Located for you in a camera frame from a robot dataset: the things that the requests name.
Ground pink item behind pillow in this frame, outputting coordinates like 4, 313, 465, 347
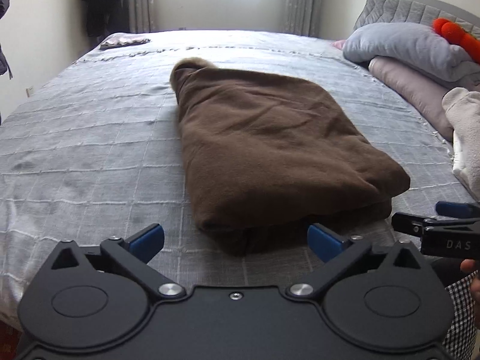
331, 39, 346, 50

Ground pink beige pillow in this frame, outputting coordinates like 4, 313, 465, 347
368, 56, 454, 142

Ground white wall socket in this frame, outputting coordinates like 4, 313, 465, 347
25, 86, 35, 98

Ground dark hanging clothes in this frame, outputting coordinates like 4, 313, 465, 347
82, 0, 129, 39

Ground right grey curtain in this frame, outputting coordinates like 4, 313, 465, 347
282, 0, 321, 38

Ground left grey curtain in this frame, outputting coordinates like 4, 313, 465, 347
128, 0, 155, 33

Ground black puffer jacket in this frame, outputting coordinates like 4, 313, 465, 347
0, 0, 14, 81

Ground grey quilted headboard cushion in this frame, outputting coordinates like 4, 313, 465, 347
353, 0, 479, 39

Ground white fleece blanket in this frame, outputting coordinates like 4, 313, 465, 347
442, 87, 479, 201

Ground checked black white garment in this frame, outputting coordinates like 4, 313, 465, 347
442, 273, 477, 360

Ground orange plush toy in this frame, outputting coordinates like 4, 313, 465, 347
432, 18, 480, 63

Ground light grey pillow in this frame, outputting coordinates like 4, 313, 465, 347
343, 23, 479, 86

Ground brown coat with fur collar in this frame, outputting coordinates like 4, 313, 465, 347
170, 58, 410, 254

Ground person's right hand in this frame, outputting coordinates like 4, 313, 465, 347
460, 259, 480, 314

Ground grey curtain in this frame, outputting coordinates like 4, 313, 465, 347
282, 0, 321, 38
128, 0, 155, 33

